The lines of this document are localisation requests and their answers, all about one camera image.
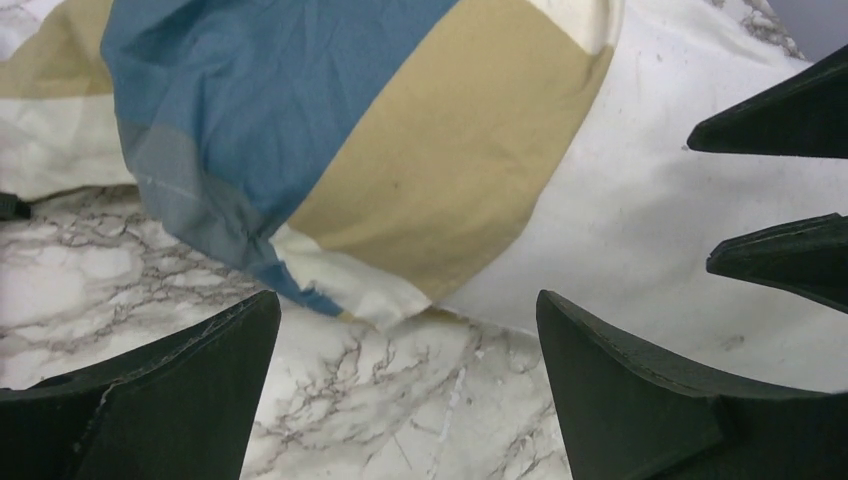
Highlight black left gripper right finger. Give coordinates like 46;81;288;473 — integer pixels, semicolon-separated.
536;291;847;479

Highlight blue beige checked pillowcase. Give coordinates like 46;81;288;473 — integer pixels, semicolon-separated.
1;1;624;328

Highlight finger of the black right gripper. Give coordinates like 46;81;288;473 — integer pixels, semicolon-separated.
706;213;847;313
687;47;847;159

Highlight black whiteboard clip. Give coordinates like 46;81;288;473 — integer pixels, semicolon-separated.
0;192;32;222

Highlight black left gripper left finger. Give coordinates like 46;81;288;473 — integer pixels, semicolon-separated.
1;291;281;479

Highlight white pillow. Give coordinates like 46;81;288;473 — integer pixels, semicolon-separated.
443;1;847;391

